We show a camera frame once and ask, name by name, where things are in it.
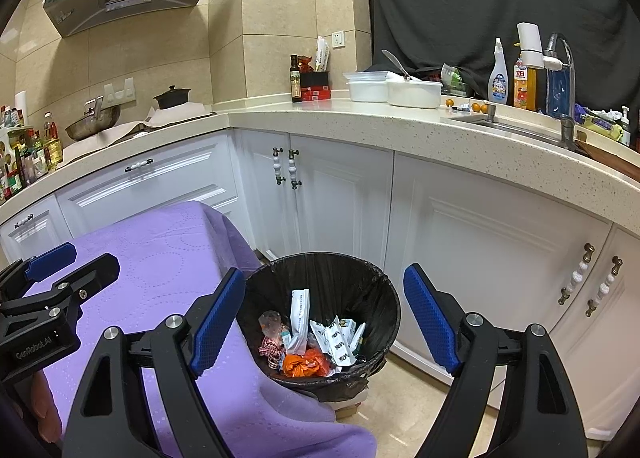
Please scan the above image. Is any clear pink plastic wrapper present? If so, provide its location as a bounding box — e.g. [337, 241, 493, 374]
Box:
[258, 311, 283, 343]

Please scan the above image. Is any white blue tube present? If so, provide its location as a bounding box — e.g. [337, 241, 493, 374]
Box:
[283, 289, 310, 355]

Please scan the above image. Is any orange wrapper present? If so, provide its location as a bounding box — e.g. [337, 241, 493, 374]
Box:
[281, 348, 331, 378]

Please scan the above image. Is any black trash bin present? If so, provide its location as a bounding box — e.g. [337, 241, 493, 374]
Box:
[236, 252, 401, 403]

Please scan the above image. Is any left human hand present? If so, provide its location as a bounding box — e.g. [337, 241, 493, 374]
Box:
[29, 370, 63, 443]

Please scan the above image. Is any cooking oil bottle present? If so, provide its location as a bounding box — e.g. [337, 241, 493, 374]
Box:
[43, 112, 63, 168]

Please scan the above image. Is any purple tablecloth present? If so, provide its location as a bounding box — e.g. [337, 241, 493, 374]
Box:
[44, 201, 376, 457]

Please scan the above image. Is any steel wok pan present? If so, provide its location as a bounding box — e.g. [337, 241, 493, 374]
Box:
[65, 96, 120, 142]

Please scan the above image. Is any red patterned snack wrapper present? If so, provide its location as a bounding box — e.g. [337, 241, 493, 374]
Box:
[258, 336, 285, 370]

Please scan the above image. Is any black clay pot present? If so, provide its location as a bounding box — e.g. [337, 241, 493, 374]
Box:
[154, 86, 190, 110]

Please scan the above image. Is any dark soy sauce bottle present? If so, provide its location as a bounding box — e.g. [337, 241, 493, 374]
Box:
[290, 54, 303, 103]

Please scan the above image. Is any red black box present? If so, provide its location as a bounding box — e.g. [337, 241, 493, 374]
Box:
[300, 72, 331, 101]

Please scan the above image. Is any white spray bottle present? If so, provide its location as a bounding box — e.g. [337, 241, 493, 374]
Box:
[487, 37, 509, 104]

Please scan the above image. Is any chrome faucet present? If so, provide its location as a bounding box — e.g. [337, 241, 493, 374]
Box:
[544, 33, 579, 152]

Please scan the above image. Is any white bowl with spoon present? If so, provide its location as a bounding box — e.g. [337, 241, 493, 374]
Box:
[382, 49, 442, 110]

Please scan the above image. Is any white storage container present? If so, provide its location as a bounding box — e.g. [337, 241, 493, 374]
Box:
[343, 72, 388, 103]

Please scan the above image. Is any white water filter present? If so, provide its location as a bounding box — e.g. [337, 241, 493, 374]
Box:
[516, 22, 544, 70]

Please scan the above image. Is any black curtain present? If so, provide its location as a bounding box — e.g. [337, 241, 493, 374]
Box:
[370, 0, 639, 119]

